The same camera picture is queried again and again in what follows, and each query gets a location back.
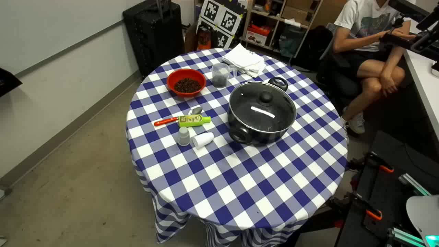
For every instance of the clear plastic measuring cup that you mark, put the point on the clear plastic measuring cup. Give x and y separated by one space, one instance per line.
220 76

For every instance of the glass pot lid black knob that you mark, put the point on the glass pot lid black knob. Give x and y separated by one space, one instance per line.
249 103

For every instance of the white shaker grey cap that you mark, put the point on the white shaker grey cap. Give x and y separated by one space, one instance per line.
183 137

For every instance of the black electronic equipment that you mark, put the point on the black electronic equipment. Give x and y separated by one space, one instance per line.
427 35

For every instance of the black cooking pot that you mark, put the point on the black cooking pot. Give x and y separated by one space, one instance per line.
242 131

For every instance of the red storage box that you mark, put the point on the red storage box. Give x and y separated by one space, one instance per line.
258 34

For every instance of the black orange clamp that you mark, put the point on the black orange clamp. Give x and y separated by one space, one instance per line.
365 205
379 162

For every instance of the person in white t-shirt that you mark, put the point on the person in white t-shirt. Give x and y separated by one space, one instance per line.
361 17

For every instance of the black office chair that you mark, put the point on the black office chair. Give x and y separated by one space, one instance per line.
327 68

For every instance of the red bowl with beans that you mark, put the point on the red bowl with beans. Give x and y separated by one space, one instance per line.
170 83

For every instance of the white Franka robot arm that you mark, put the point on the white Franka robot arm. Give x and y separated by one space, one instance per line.
426 214

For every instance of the wall whiteboard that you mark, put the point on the wall whiteboard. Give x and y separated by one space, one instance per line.
55 27

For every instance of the black robot cart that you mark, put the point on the black robot cart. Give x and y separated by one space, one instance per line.
389 192

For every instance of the plain white shaker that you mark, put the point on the plain white shaker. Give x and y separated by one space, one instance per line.
202 138

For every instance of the blue white checkered tablecloth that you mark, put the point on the blue white checkered tablecloth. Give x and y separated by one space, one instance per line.
238 182

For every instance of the wooden shelf unit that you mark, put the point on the wooden shelf unit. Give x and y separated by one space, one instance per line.
286 8

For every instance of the folded white towels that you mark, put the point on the folded white towels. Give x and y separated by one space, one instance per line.
244 59

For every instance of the black white tag board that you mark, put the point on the black white tag board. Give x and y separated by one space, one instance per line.
221 17

